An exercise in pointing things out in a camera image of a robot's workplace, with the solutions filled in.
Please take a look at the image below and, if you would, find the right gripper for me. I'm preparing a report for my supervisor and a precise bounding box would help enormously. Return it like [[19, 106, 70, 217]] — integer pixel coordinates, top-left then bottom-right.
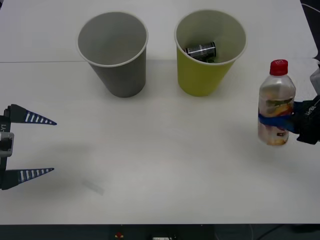
[[258, 95, 320, 146]]

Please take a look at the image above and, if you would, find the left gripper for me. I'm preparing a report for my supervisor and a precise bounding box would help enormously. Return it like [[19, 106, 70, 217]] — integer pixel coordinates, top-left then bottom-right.
[[0, 104, 58, 191]]

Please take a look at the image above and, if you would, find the clear bottle with red cap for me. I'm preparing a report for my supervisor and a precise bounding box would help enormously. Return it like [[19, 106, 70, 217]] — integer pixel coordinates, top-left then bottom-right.
[[257, 59, 297, 147]]

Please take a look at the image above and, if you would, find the yellow-green plastic bin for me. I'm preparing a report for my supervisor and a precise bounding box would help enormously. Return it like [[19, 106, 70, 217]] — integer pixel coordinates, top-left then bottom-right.
[[173, 9, 249, 98]]

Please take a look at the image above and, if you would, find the black drink can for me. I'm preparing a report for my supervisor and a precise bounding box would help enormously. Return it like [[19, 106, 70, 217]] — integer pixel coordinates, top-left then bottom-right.
[[184, 41, 218, 61]]

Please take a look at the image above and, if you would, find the grey plastic bin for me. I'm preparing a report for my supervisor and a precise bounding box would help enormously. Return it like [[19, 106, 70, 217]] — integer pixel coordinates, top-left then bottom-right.
[[75, 11, 149, 99]]

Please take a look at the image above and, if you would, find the dark robot torso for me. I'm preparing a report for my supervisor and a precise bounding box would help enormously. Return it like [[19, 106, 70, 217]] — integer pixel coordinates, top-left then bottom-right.
[[0, 223, 320, 240]]

